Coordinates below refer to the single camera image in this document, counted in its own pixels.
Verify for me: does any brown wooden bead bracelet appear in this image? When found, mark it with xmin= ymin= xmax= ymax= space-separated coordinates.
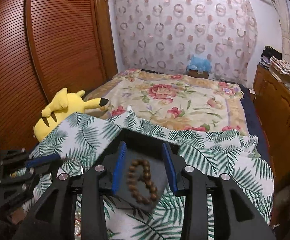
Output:
xmin=126 ymin=159 xmax=159 ymax=205

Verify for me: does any black open jewelry box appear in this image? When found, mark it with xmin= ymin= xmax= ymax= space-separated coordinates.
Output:
xmin=94 ymin=128 xmax=181 ymax=213

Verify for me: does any yellow Pikachu plush toy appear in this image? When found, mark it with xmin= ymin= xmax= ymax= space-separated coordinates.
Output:
xmin=33 ymin=88 xmax=109 ymax=142

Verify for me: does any wooden sideboard cabinet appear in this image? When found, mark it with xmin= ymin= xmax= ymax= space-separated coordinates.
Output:
xmin=253 ymin=65 xmax=290 ymax=218

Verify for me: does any brown louvered wardrobe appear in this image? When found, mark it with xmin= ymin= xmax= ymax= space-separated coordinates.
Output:
xmin=0 ymin=0 xmax=118 ymax=150

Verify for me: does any floral bed blanket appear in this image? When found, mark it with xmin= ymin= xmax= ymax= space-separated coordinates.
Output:
xmin=85 ymin=69 xmax=249 ymax=135

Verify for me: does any small cardboard box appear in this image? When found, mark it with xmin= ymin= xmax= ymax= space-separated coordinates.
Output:
xmin=187 ymin=70 xmax=209 ymax=79

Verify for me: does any stack of folded fabrics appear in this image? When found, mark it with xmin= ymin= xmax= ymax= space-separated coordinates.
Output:
xmin=270 ymin=56 xmax=290 ymax=83

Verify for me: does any blue plush toy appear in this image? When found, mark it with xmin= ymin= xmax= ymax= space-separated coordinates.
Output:
xmin=186 ymin=55 xmax=212 ymax=73

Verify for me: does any dark folded clothes pile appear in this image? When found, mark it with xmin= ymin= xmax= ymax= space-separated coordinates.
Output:
xmin=259 ymin=46 xmax=282 ymax=68

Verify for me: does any pink circle pattern curtain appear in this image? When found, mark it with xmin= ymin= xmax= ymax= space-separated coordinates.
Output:
xmin=113 ymin=0 xmax=257 ymax=85

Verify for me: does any beige tied side curtain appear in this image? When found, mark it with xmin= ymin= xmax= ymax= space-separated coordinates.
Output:
xmin=271 ymin=0 xmax=290 ymax=63

